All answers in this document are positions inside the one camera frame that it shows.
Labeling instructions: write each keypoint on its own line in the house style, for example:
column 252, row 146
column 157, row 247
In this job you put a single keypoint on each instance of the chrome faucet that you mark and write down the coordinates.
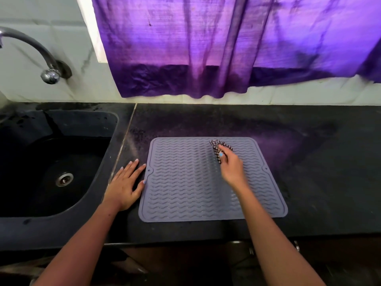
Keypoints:
column 41, row 56

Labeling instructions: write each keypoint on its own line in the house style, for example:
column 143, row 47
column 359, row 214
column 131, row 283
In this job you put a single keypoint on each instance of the person's right fingers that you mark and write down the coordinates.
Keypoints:
column 223, row 153

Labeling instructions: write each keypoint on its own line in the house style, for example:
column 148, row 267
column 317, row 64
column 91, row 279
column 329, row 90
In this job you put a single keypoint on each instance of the person's left hand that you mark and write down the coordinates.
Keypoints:
column 122, row 190

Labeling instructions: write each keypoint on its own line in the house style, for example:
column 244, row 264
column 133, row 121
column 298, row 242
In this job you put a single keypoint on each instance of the grey silicone drying mat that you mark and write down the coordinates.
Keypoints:
column 208, row 181

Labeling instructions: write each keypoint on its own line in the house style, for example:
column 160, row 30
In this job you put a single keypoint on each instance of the purple curtain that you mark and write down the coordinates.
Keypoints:
column 238, row 44

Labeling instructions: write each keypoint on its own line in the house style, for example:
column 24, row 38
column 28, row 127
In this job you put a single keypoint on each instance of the black kitchen sink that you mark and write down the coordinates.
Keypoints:
column 50, row 163

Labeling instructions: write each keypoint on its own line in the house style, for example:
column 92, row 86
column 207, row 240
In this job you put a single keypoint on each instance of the person's left middle finger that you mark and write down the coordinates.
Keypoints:
column 132, row 166

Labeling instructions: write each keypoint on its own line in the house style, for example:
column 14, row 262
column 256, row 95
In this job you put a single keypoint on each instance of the metal sink drain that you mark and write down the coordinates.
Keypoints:
column 64, row 179

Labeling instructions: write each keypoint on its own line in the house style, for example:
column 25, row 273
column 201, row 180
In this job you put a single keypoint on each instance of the person's left thumb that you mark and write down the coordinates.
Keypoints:
column 141, row 190

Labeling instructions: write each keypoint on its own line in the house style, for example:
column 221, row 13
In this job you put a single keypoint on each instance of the person's right forearm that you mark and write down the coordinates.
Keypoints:
column 273, row 238

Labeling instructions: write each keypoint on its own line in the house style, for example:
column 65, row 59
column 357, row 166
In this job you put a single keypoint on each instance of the person's right hand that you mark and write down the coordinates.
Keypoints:
column 232, row 169

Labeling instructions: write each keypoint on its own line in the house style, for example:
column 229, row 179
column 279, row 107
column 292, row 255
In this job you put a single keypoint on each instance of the person's left forearm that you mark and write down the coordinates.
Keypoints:
column 80, row 244

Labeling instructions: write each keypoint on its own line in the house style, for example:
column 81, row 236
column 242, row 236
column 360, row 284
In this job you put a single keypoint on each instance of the checkered hair scrunchie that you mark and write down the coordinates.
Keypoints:
column 216, row 149

